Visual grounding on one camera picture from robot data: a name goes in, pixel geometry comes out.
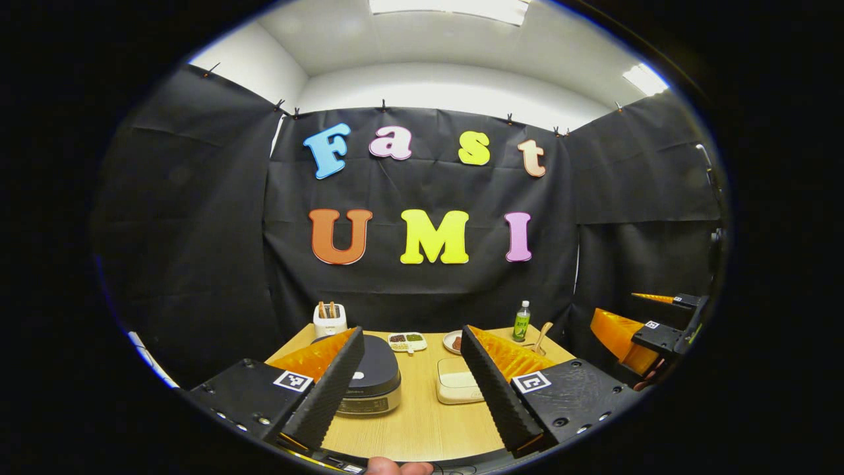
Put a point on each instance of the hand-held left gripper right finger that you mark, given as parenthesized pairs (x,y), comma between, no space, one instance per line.
(498,396)

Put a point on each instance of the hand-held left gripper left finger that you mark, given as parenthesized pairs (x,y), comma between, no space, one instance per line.
(330,389)

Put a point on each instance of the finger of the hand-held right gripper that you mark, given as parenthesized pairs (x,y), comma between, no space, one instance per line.
(663,340)
(686,301)

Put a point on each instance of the clear box of white rice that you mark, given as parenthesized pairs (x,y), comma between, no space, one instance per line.
(455,382)

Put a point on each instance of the dark grey rice cooker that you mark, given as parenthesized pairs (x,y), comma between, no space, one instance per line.
(376,369)

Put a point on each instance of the wooden spoon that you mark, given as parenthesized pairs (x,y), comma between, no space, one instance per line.
(544,332)

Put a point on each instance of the white round plate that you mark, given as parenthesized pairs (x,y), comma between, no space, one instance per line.
(448,342)

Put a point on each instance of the green drink bottle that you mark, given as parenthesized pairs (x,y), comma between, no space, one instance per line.
(521,324)

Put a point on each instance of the white divided bean dish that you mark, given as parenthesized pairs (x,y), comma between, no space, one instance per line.
(407,342)

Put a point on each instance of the square ceiling light panel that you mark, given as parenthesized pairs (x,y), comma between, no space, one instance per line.
(646,79)

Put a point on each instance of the black backdrop cloth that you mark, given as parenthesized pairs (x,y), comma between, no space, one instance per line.
(198,231)

